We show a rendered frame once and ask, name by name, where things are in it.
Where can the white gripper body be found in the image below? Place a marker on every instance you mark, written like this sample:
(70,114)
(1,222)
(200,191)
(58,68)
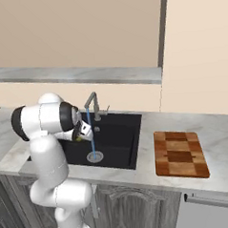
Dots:
(89,135)

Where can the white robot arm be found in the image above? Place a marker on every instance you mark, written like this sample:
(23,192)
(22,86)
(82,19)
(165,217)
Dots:
(47,161)

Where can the yellow-green pear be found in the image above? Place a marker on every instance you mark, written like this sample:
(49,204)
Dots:
(78,139)

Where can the grey metal sink faucet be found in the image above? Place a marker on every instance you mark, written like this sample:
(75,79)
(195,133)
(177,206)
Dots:
(95,111)

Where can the black sink basin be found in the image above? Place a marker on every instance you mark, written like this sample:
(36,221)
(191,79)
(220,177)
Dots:
(117,141)

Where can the checkered wooden cutting board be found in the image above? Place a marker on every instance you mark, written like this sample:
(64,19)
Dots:
(179,155)

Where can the blue water stream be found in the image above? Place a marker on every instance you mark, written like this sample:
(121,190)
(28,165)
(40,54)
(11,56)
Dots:
(91,136)

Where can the grey marble ledge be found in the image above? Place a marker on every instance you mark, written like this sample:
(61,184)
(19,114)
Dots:
(78,75)

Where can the grey wooden cupboard door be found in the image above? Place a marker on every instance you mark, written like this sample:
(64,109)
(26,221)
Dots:
(16,208)
(137,210)

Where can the grey dishwasher front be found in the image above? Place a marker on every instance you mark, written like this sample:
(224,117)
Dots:
(214,218)

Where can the grey window frame post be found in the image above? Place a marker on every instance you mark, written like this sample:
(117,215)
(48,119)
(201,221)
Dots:
(162,27)

